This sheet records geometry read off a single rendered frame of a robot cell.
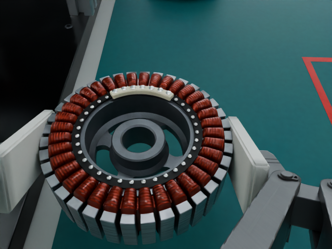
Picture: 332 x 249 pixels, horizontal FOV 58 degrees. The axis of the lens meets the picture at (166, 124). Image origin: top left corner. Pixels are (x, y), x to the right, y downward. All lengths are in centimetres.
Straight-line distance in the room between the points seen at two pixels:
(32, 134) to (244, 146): 11
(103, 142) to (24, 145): 5
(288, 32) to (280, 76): 9
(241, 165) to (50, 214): 16
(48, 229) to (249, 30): 33
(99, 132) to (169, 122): 5
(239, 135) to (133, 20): 29
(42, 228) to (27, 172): 9
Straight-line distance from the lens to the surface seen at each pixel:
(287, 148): 29
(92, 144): 20
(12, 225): 24
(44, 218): 26
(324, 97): 36
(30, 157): 18
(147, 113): 21
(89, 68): 36
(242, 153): 16
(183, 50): 37
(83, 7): 40
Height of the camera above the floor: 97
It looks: 50 degrees down
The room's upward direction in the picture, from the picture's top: 2 degrees clockwise
